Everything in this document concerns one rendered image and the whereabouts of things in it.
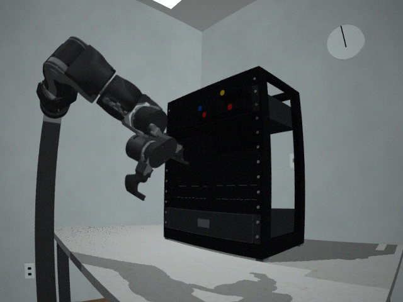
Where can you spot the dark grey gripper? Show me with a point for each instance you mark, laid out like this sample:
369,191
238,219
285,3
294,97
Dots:
150,153

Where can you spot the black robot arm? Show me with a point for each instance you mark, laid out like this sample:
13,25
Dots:
69,71

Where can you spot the black server rack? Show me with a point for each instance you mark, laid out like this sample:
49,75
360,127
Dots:
229,145

